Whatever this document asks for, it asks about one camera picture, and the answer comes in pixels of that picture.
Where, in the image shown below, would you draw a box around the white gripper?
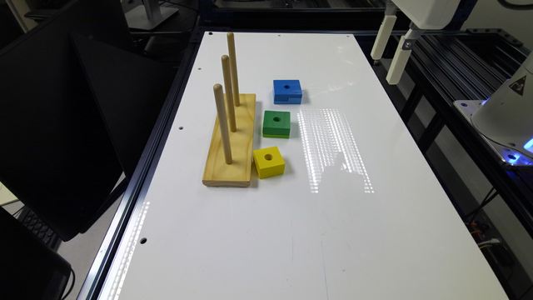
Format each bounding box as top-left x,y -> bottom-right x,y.
371,0 -> 460,85

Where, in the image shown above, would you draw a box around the green wooden block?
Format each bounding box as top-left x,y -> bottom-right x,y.
262,110 -> 291,138

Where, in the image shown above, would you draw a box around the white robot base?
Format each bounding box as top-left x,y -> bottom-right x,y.
454,56 -> 532,168

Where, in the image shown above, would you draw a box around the blue wooden block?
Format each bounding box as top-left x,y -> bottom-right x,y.
273,80 -> 302,104

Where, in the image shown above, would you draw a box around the yellow wooden block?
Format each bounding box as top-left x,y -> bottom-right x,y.
252,147 -> 286,179

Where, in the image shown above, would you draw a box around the far wooden peg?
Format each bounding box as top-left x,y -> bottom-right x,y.
227,32 -> 240,107

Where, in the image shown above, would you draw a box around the wooden peg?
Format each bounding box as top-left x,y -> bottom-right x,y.
213,83 -> 232,164
227,32 -> 240,107
221,55 -> 237,133

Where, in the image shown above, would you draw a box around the middle wooden peg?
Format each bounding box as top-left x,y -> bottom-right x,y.
221,55 -> 237,133

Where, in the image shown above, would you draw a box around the near wooden peg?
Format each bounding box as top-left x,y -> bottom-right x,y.
213,83 -> 232,164

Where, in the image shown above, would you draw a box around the wooden base board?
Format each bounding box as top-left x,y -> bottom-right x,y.
202,93 -> 256,188

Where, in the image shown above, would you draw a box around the monitor stand silver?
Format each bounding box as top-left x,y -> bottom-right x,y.
125,0 -> 179,30

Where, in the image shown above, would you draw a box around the black monitor left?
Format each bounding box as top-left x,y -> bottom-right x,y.
1,0 -> 175,241

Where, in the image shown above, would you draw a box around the black keyboard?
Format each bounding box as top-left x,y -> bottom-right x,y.
17,207 -> 60,251

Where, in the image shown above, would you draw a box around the black laptop corner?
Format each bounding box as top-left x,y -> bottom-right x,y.
1,209 -> 71,300

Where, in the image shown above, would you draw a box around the black aluminium frame rails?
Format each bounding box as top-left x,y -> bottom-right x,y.
383,32 -> 532,233

